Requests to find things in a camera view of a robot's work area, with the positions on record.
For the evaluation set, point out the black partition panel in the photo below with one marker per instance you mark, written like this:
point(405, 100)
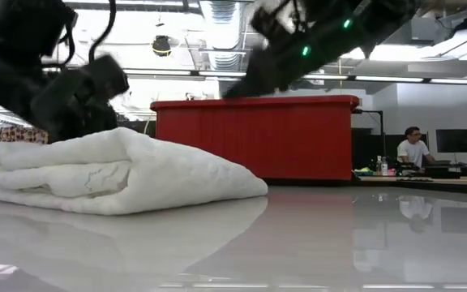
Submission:
point(369, 150)

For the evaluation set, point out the small clear bottle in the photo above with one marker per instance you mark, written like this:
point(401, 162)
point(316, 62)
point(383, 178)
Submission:
point(380, 166)

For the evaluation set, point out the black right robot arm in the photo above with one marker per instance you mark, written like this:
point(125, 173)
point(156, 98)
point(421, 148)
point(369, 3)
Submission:
point(359, 20)

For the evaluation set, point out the black wall monitor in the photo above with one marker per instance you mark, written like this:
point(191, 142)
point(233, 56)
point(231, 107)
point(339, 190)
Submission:
point(456, 141)

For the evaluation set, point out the black thin stand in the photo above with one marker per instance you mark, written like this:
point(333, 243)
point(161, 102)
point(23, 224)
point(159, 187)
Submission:
point(382, 134)

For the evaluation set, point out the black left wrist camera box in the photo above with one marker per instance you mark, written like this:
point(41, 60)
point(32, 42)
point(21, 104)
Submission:
point(104, 77)

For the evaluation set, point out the red plastic bin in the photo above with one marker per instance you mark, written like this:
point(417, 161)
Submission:
point(258, 138)

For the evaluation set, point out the person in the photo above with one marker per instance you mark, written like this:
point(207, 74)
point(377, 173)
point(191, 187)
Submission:
point(414, 152)

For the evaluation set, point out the green cloth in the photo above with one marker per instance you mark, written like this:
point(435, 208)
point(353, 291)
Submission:
point(364, 170)

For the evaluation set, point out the wide silver ventilation duct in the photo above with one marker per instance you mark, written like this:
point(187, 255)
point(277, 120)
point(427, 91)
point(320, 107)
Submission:
point(222, 32)

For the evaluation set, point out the long light bar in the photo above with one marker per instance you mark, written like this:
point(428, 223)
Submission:
point(387, 79)

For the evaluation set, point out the floral patterned cloth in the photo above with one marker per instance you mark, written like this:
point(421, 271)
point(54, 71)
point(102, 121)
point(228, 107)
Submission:
point(22, 134)

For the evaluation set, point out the white textured towel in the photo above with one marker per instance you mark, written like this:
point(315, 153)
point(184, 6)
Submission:
point(136, 170)

